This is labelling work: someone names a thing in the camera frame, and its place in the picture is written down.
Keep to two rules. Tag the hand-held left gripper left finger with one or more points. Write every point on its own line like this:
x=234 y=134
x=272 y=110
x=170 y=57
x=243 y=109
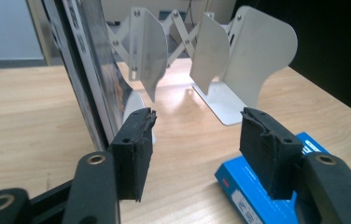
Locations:
x=133 y=155

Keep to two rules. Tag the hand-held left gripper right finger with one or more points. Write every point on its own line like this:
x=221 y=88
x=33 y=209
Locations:
x=267 y=155

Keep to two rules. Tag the blue box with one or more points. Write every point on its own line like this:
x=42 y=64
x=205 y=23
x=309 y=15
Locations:
x=245 y=177

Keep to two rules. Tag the white expandable metal book rack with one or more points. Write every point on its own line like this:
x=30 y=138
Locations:
x=257 y=62

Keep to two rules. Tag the dark cover magazine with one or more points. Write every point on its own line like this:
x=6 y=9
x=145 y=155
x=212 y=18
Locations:
x=102 y=62

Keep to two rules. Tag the portrait cover magazine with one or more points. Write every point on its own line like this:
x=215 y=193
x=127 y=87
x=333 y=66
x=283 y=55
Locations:
x=61 y=56

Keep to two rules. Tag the black curtain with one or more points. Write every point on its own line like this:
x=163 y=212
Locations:
x=335 y=46

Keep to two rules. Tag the white metal file rack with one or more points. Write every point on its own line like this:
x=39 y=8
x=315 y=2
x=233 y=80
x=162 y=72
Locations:
x=39 y=31

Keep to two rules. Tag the white panel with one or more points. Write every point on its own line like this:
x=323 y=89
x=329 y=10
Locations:
x=5 y=28

